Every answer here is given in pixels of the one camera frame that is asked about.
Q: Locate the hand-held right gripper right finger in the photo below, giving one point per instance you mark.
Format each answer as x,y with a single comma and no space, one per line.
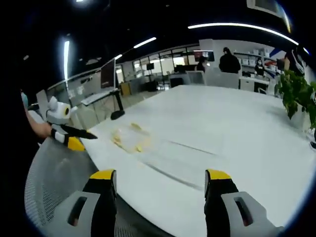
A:
217,205

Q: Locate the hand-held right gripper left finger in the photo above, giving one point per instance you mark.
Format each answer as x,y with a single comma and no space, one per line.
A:
98,205

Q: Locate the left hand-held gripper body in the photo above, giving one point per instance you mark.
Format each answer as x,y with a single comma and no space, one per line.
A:
58,112

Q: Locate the yellow plastic buckle part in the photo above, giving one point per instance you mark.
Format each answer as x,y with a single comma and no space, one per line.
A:
138,128

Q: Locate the person's left hand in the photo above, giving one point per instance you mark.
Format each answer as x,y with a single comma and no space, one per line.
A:
43,130

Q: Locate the grey mesh office chair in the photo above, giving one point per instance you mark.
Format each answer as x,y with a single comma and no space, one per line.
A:
59,172

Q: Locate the white keyboard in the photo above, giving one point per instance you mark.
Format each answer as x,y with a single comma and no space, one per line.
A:
96,97

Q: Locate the black monitor stand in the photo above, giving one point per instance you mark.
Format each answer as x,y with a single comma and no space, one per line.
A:
118,108

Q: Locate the upright strip ceiling light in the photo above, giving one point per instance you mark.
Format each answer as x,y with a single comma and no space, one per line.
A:
66,59

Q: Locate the computer monitor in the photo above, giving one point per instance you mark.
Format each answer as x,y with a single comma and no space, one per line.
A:
108,74

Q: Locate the short ceiling light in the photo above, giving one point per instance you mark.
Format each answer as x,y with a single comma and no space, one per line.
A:
145,42

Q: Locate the white plant pot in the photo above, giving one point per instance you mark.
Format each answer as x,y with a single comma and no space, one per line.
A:
304,119

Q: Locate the green potted plant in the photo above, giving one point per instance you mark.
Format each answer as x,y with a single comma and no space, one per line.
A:
296,91

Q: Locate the shelf with white boxes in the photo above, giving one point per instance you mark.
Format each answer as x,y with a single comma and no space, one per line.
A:
251,58

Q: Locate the long curved ceiling light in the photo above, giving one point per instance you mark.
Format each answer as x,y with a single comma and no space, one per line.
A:
242,26

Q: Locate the ceiling air vent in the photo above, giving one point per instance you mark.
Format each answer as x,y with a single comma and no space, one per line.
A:
269,7

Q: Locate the wall screen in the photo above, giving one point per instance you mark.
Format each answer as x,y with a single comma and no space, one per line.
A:
203,54

